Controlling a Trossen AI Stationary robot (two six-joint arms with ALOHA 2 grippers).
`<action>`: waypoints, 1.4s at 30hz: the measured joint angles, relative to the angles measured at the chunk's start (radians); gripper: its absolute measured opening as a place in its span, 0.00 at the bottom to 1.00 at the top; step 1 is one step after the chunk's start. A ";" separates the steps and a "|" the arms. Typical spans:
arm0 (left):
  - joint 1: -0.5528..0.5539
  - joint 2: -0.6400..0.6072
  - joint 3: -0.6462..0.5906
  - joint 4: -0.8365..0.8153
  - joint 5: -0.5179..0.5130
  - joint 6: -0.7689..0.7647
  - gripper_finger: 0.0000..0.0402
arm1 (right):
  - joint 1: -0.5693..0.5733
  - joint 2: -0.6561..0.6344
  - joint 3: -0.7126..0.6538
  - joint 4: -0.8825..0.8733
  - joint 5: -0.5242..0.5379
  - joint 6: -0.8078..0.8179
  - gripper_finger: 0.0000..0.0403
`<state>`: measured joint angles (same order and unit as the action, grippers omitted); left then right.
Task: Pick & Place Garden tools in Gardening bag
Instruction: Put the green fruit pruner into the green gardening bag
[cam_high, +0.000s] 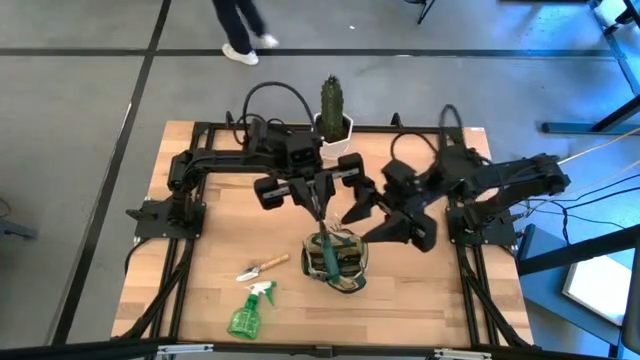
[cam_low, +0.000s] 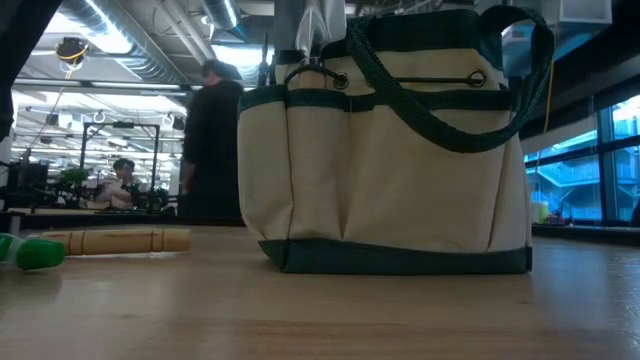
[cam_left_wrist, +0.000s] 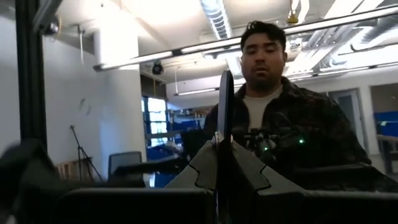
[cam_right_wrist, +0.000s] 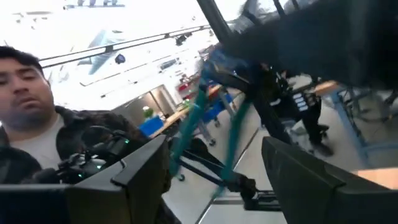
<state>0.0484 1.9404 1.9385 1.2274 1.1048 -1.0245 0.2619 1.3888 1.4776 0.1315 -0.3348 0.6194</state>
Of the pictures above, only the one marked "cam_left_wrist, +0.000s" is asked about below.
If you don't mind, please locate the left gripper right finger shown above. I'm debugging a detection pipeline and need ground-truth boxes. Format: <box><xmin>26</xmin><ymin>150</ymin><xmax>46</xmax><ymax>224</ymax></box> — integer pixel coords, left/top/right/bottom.
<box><xmin>230</xmin><ymin>140</ymin><xmax>306</xmax><ymax>224</ymax></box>

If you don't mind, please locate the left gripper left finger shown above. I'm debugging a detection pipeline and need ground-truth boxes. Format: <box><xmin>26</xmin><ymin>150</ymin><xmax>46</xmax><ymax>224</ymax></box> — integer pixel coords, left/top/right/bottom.
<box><xmin>166</xmin><ymin>139</ymin><xmax>218</xmax><ymax>224</ymax></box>

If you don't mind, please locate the wide trowel with wooden handle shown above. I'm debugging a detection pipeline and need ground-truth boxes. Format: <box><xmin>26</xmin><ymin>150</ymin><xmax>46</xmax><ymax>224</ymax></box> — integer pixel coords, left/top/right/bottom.
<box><xmin>211</xmin><ymin>70</ymin><xmax>236</xmax><ymax>224</ymax></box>

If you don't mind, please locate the grey office chair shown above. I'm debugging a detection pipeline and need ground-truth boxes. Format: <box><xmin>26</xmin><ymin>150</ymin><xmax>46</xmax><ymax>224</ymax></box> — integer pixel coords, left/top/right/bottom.
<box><xmin>108</xmin><ymin>151</ymin><xmax>144</xmax><ymax>182</ymax></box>

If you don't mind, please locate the person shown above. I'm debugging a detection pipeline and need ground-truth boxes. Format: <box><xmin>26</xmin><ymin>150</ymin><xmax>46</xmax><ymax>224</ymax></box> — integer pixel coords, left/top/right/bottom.
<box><xmin>203</xmin><ymin>20</ymin><xmax>373</xmax><ymax>177</ymax></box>

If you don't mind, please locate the grey door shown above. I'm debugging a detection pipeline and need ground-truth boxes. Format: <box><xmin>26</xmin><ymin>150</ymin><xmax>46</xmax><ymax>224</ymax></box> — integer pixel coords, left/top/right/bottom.
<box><xmin>328</xmin><ymin>88</ymin><xmax>369</xmax><ymax>154</ymax></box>

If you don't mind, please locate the black tripod stand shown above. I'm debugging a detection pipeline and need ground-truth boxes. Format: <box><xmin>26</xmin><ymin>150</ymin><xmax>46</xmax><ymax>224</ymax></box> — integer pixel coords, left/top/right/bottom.
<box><xmin>69</xmin><ymin>124</ymin><xmax>103</xmax><ymax>182</ymax></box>

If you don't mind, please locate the long ceiling tube light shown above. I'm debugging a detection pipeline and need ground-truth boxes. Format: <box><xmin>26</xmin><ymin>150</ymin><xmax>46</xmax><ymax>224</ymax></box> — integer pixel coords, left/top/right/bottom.
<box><xmin>93</xmin><ymin>4</ymin><xmax>398</xmax><ymax>72</ymax></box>

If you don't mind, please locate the black ceiling camera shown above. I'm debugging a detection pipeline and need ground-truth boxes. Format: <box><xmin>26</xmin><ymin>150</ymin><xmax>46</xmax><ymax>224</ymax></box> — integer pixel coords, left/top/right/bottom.
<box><xmin>151</xmin><ymin>61</ymin><xmax>165</xmax><ymax>76</ymax></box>

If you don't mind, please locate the silver round ceiling duct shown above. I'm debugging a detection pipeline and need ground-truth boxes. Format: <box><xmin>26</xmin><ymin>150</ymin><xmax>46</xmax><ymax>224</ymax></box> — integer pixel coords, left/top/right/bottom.
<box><xmin>200</xmin><ymin>0</ymin><xmax>233</xmax><ymax>40</ymax></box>

